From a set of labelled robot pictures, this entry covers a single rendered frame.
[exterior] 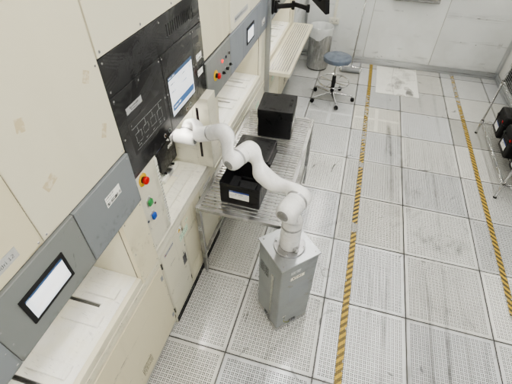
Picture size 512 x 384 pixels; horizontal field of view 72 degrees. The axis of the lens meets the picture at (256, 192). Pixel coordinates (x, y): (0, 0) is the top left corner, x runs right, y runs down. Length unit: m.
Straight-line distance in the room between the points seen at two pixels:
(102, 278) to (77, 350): 0.37
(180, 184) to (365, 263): 1.67
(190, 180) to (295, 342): 1.35
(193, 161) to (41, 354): 1.41
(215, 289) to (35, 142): 1.99
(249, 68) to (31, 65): 2.71
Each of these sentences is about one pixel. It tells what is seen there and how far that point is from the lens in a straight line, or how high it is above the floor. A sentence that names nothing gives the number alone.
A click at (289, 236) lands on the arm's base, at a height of 0.92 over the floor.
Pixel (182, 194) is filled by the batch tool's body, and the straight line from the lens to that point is 2.32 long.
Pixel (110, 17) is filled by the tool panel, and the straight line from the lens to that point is 1.45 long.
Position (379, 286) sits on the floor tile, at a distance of 3.05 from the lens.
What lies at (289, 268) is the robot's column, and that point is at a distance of 2.06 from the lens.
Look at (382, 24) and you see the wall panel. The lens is 6.14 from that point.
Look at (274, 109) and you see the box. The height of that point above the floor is 1.01.
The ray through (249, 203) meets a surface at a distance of 2.31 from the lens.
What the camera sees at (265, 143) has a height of 0.86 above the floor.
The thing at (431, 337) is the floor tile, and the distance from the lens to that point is 2.98.
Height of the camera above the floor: 2.47
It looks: 44 degrees down
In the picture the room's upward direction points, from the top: 1 degrees clockwise
